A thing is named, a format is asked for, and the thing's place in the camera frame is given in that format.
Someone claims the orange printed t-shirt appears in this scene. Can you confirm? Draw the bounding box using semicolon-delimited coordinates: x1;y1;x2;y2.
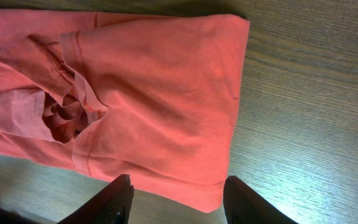
0;9;250;213

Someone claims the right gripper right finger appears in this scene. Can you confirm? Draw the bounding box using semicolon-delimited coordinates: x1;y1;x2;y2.
223;175;297;224

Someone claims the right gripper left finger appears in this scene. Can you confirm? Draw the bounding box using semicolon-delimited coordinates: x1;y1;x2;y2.
58;174;134;224

